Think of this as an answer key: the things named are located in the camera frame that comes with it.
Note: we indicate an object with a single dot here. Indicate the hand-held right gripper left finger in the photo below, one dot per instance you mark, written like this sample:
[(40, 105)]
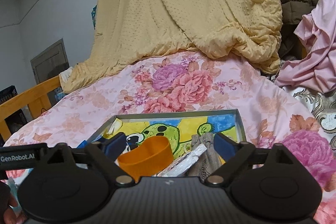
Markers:
[(115, 144)]

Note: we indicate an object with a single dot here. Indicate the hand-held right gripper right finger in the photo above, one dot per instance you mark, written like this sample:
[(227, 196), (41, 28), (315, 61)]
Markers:
[(224, 145)]

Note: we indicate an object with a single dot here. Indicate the pale yellow cloth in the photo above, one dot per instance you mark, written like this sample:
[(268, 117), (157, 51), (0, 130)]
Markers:
[(115, 126)]

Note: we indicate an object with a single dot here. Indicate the orange cup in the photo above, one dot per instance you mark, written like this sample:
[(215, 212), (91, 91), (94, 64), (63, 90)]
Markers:
[(141, 161)]

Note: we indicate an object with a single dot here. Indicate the grey tray with cartoon print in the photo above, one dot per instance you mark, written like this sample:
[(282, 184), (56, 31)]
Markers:
[(183, 129)]

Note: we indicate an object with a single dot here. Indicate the white quilted cloth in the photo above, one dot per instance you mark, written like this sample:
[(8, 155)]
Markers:
[(183, 163)]

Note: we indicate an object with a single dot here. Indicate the person's left hand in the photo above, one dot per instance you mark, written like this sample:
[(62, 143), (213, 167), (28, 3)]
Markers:
[(8, 213)]

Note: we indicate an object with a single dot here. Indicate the black plastic crate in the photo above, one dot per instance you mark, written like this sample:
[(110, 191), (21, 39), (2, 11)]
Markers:
[(15, 121), (8, 95)]

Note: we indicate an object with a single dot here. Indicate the pink floral quilt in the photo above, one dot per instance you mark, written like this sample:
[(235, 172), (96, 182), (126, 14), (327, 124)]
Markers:
[(183, 82)]

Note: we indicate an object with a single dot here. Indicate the white crumpled cloth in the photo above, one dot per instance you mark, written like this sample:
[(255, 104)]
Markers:
[(65, 75)]

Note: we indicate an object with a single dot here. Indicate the grey door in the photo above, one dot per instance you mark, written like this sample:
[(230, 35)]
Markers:
[(50, 58)]

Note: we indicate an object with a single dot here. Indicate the pink garment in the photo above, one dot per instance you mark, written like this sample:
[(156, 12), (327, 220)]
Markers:
[(315, 56)]

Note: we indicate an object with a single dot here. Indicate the yellow dotted quilt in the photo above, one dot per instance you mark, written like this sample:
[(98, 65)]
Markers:
[(183, 3)]

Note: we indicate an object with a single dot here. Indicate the wooden bed side rail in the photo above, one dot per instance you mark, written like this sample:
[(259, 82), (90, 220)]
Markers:
[(26, 95)]

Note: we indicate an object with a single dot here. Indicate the wooden bed end rail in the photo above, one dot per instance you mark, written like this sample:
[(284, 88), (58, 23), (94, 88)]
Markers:
[(303, 52)]

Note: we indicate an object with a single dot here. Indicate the green blue wall poster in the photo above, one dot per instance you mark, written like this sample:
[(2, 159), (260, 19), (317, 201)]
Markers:
[(94, 16)]

